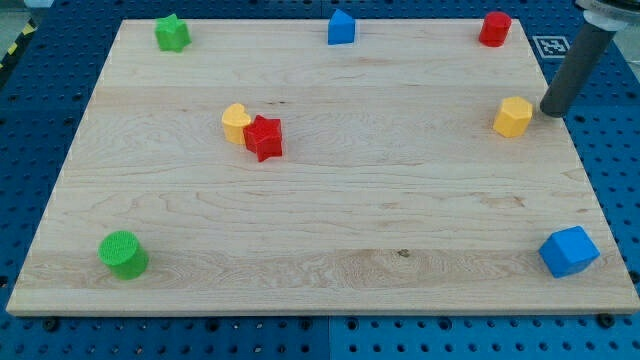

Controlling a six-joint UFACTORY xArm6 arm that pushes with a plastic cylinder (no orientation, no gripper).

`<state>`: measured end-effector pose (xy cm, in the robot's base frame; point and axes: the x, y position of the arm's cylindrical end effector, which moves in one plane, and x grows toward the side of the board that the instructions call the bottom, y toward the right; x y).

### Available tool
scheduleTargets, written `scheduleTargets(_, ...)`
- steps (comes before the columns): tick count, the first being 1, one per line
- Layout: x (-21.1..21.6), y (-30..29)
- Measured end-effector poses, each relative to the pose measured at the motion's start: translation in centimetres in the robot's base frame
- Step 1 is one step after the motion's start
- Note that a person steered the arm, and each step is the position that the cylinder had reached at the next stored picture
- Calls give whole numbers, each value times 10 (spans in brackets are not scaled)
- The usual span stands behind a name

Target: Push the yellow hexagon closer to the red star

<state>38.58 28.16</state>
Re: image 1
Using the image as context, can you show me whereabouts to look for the yellow hexagon block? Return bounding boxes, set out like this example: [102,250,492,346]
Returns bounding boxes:
[492,96,533,138]

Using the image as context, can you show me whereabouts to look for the red star block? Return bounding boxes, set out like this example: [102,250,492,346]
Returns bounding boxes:
[243,115,283,162]

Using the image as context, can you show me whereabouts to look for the green star block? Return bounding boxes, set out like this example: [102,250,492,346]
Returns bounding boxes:
[154,14,192,52]

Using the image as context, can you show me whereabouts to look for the wooden board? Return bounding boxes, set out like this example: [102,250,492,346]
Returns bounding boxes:
[7,19,639,317]

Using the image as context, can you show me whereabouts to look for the yellow heart block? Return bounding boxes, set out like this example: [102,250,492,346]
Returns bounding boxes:
[221,103,252,145]

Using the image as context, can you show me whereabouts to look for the blue pentagon block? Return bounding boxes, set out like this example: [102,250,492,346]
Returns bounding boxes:
[327,9,356,45]

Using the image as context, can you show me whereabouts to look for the green cylinder block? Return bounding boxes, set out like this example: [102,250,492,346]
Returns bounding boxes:
[97,230,149,280]

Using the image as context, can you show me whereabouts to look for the red cylinder block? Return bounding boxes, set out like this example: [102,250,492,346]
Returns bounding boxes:
[478,11,512,47]

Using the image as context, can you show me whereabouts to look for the blue cube block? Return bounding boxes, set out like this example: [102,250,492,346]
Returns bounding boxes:
[538,226,600,278]

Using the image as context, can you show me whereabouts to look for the white fiducial marker tag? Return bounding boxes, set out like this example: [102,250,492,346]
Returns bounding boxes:
[532,35,570,59]

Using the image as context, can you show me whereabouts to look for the grey pusher rod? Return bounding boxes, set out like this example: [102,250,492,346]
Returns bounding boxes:
[539,0,639,118]

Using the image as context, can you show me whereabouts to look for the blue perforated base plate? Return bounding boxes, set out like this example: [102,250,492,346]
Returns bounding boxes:
[1,0,639,359]

